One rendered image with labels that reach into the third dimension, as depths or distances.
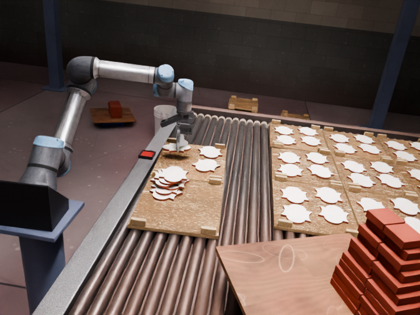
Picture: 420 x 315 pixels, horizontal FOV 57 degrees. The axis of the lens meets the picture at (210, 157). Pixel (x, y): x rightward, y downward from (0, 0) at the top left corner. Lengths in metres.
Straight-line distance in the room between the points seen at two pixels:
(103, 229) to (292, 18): 5.58
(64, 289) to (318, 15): 5.97
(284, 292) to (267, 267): 0.10
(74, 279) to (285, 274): 0.66
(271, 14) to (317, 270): 5.69
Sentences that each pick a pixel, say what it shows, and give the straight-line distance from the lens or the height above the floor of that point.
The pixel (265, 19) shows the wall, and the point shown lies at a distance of 6.67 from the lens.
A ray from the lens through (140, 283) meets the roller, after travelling 1.31.
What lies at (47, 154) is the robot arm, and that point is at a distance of 1.67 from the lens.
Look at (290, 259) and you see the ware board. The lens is 1.29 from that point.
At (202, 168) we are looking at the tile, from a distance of 1.93.
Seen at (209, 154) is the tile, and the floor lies 0.95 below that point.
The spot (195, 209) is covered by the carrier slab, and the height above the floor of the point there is 0.94.
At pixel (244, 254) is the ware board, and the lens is 1.26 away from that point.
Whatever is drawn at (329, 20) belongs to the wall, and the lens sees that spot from 6.74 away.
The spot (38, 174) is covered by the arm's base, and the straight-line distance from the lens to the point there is 1.65.
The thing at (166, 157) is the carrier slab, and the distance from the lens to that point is 2.04.
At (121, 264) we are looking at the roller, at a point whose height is 0.92.
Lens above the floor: 1.82
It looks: 25 degrees down
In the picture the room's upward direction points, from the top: 6 degrees clockwise
